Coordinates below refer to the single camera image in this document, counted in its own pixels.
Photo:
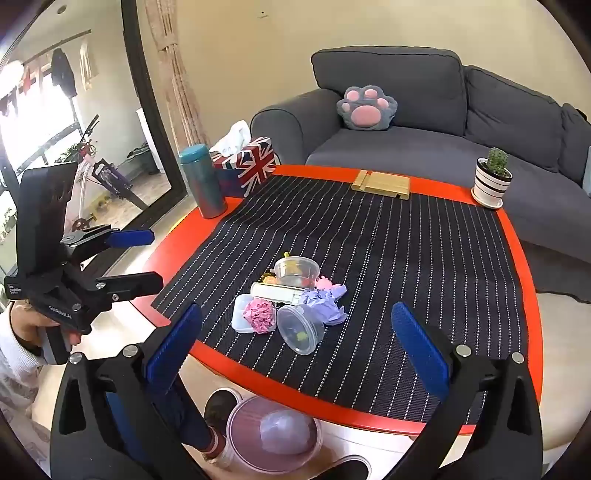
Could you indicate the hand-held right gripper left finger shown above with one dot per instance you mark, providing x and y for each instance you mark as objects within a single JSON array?
[{"x": 175, "y": 346}]

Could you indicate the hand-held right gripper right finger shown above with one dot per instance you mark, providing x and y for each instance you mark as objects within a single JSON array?
[{"x": 420, "y": 350}]

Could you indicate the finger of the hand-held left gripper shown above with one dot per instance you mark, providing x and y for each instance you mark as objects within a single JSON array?
[
  {"x": 131, "y": 237},
  {"x": 134, "y": 282}
]

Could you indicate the white rectangular plastic box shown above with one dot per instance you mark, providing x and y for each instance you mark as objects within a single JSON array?
[{"x": 239, "y": 316}]

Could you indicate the pink paper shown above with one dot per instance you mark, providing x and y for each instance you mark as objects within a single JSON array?
[{"x": 259, "y": 316}]

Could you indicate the purple paper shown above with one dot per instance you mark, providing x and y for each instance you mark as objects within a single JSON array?
[
  {"x": 323, "y": 304},
  {"x": 284, "y": 431}
]

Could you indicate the translucent round waste bin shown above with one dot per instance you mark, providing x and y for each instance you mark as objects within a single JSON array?
[{"x": 244, "y": 434}]

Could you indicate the round clear plastic container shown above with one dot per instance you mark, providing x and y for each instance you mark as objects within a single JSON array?
[
  {"x": 295, "y": 272},
  {"x": 300, "y": 330}
]

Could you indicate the person's left forearm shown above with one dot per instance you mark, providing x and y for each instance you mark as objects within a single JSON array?
[{"x": 16, "y": 383}]

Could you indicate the person's left hand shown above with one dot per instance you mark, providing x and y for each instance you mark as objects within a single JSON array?
[{"x": 25, "y": 323}]

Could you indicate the bicycle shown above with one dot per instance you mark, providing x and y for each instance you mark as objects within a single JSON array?
[{"x": 108, "y": 177}]

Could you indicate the person's blue jeans leg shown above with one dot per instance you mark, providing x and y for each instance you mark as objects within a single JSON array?
[{"x": 180, "y": 420}]

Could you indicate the dark shoe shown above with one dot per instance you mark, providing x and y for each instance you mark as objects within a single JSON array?
[{"x": 219, "y": 408}]

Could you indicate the teal thermos bottle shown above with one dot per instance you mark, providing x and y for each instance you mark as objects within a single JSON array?
[{"x": 201, "y": 184}]

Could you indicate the black pinstriped placemat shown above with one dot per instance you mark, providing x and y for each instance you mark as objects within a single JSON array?
[{"x": 392, "y": 254}]

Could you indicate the flag print tissue box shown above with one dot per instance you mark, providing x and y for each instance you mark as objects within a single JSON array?
[{"x": 251, "y": 168}]

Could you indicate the white tissue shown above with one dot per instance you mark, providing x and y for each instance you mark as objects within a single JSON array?
[{"x": 233, "y": 138}]

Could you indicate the dark hanging garment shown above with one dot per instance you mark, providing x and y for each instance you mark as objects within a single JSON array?
[{"x": 63, "y": 74}]

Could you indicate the beige curtain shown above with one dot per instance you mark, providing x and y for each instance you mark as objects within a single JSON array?
[{"x": 178, "y": 83}]

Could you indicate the wooden phone stand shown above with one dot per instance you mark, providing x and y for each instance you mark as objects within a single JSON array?
[{"x": 383, "y": 184}]

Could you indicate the cactus in striped pot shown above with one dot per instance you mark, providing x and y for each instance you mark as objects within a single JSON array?
[{"x": 491, "y": 184}]

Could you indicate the dark grey sofa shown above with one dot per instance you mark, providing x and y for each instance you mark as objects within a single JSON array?
[{"x": 415, "y": 147}]

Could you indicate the grey pink paw cushion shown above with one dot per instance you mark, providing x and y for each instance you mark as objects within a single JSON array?
[{"x": 364, "y": 113}]

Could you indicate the black door frame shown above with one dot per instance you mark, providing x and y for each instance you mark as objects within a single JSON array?
[{"x": 147, "y": 106}]

